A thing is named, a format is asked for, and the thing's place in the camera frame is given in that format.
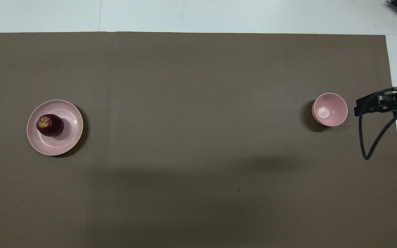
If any pink bowl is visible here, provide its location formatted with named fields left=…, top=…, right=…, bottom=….
left=312, top=92, right=348, bottom=127

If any dark red apple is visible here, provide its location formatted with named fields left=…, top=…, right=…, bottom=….
left=36, top=114, right=64, bottom=137

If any pink plate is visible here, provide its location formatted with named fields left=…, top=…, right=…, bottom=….
left=27, top=100, right=84, bottom=156

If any brown table mat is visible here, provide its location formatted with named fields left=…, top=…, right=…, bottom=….
left=0, top=32, right=397, bottom=248

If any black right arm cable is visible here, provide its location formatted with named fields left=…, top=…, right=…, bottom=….
left=358, top=86, right=397, bottom=160

